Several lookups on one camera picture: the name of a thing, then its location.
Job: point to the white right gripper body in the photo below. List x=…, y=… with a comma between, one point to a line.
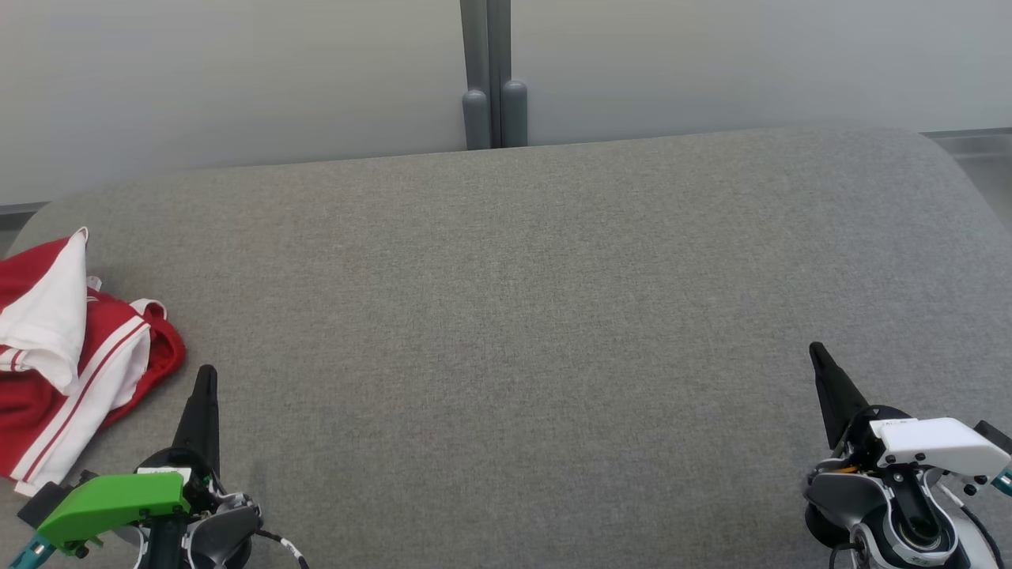
x=941, y=446

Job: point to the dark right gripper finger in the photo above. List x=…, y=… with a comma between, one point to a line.
x=836, y=395

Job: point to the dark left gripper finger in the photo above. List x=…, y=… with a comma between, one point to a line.
x=202, y=419

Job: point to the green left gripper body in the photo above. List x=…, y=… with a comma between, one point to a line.
x=111, y=502

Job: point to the red white basketball jersey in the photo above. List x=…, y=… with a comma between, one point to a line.
x=47, y=316

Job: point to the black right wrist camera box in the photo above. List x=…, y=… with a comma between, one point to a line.
x=995, y=436

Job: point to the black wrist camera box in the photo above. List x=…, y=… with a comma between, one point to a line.
x=39, y=502
x=995, y=436

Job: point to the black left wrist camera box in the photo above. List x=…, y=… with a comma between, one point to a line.
x=39, y=502

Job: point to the grey partition post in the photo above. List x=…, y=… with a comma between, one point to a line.
x=494, y=79

